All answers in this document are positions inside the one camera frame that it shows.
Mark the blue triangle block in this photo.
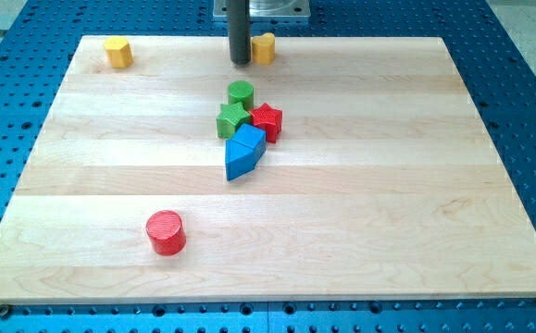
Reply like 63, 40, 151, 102
225, 140, 266, 181

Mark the red star block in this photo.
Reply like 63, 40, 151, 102
250, 103, 283, 143

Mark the green star block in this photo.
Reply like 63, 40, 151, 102
216, 102, 251, 139

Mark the green cylinder block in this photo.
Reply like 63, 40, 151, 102
227, 80, 255, 110

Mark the light wooden board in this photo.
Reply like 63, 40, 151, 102
0, 36, 536, 304

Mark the yellow heart block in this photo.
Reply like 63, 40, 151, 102
251, 32, 276, 65

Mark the red cylinder block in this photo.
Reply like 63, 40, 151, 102
146, 210, 186, 256

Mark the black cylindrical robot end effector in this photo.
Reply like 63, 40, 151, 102
226, 0, 251, 66

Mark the yellow hexagon block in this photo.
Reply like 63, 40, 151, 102
103, 36, 133, 68

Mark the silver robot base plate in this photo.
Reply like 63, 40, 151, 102
212, 0, 311, 19

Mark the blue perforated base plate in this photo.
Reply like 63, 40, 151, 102
0, 0, 536, 333

